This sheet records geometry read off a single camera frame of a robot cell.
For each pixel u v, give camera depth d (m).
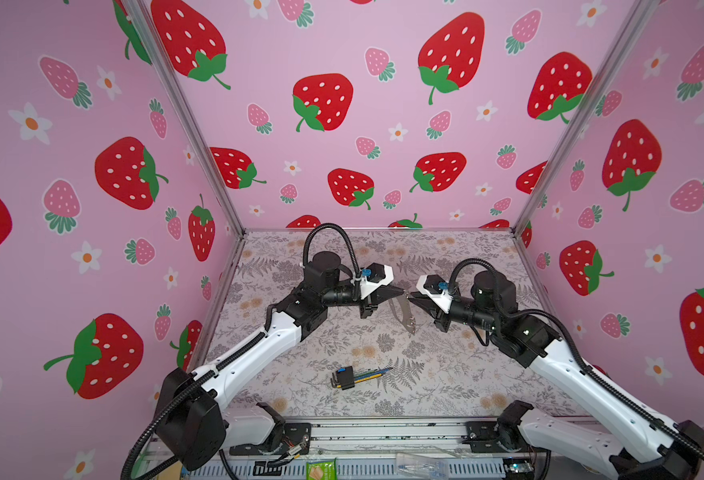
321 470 0.69
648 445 0.39
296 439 0.73
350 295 0.61
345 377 0.84
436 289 0.55
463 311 0.59
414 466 0.70
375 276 0.55
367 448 0.73
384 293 0.63
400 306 0.72
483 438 0.73
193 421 0.39
